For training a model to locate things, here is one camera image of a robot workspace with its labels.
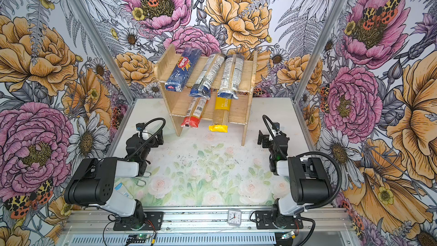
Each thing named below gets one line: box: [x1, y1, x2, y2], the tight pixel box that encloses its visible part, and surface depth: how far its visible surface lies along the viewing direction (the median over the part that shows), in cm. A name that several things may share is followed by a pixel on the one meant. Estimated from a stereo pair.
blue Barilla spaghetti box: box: [164, 47, 202, 93], surface depth 70 cm
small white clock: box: [227, 208, 242, 227], surface depth 75 cm
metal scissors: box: [134, 170, 152, 188], surface depth 87 cm
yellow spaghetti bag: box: [208, 96, 232, 133], surface depth 82 cm
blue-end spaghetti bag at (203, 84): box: [189, 53, 225, 100], surface depth 68 cm
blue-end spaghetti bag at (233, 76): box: [217, 54, 245, 100], surface depth 68 cm
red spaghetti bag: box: [180, 96, 210, 129], surface depth 84 cm
